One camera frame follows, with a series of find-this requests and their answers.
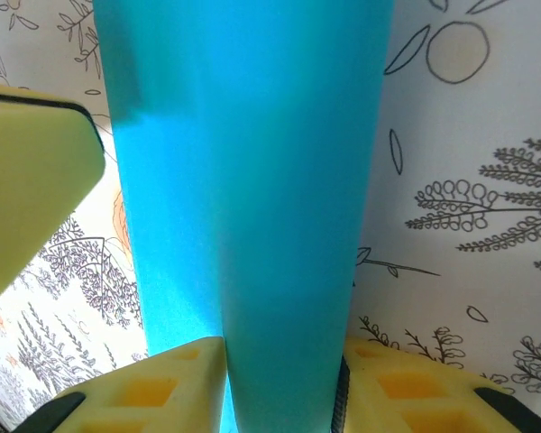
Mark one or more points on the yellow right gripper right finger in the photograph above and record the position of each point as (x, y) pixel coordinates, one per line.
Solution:
(410, 388)

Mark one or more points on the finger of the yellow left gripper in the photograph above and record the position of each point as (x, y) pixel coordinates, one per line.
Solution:
(27, 180)

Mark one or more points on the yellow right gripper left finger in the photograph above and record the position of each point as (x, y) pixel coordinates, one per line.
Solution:
(162, 392)

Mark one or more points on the blue square paper sheet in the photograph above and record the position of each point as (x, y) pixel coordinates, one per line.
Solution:
(252, 180)

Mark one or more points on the floral patterned table cover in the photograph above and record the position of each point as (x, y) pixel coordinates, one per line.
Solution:
(455, 158)

